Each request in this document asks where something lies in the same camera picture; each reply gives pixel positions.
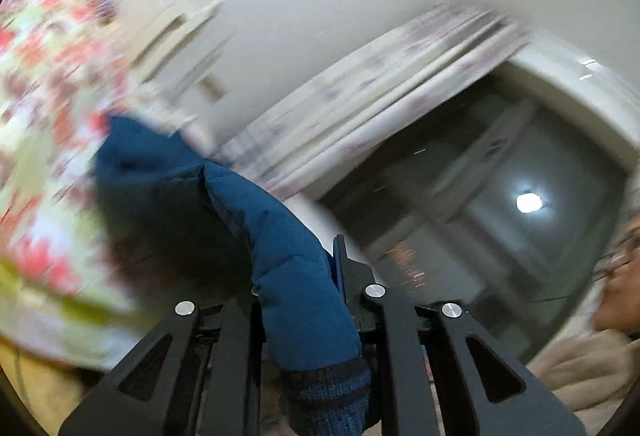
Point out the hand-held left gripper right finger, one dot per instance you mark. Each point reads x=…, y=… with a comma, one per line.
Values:
x=341, y=266

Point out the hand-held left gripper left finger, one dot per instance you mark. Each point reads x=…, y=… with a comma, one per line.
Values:
x=240, y=341

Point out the printed curtain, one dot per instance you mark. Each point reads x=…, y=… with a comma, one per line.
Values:
x=375, y=86

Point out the person's face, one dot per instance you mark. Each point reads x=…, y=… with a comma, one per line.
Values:
x=620, y=281

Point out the floral bed sheet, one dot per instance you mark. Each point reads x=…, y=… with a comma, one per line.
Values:
x=50, y=116

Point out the dark window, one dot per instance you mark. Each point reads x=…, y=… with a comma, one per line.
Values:
x=500, y=166

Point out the yellow bed sheet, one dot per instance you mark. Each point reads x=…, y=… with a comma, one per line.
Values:
x=45, y=391

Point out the blue quilted jacket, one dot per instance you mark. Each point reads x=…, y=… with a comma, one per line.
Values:
x=280, y=256

